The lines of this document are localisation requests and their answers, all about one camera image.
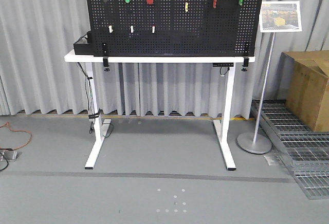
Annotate desk height control panel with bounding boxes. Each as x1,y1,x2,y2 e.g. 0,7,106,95
212,63,234,67

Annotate white height-adjustable desk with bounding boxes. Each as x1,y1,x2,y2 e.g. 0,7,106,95
64,49,256,171

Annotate left black desk clamp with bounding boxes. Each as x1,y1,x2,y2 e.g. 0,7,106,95
102,43,109,71

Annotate black desk clamp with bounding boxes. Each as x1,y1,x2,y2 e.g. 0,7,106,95
241,42,250,72
102,43,109,71

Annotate right black desk clamp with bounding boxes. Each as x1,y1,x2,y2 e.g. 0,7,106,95
241,42,250,72

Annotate black perforated pegboard panel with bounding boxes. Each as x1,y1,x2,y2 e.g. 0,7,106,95
87,0,262,57

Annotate black box on desk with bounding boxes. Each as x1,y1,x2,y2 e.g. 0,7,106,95
74,31,94,55

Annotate round grey stand base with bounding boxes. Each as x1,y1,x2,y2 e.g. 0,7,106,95
237,132,272,154

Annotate silver sign stand pole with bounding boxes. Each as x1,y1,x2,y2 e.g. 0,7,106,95
252,32,276,145

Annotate framed photo sign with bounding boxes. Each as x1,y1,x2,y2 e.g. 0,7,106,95
259,1,302,33

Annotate brown cardboard box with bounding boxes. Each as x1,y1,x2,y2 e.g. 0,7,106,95
282,50,328,132

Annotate grey curtain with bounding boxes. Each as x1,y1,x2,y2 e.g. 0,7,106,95
1,0,328,117

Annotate metal floor grating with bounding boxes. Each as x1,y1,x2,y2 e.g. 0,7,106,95
260,100,328,200

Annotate grey floor pedal box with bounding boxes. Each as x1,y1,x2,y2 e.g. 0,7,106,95
1,150,18,161

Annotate black desk leg cables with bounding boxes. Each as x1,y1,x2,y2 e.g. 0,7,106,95
76,62,113,138

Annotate orange extension cable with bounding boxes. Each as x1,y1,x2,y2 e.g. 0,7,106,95
0,121,33,151

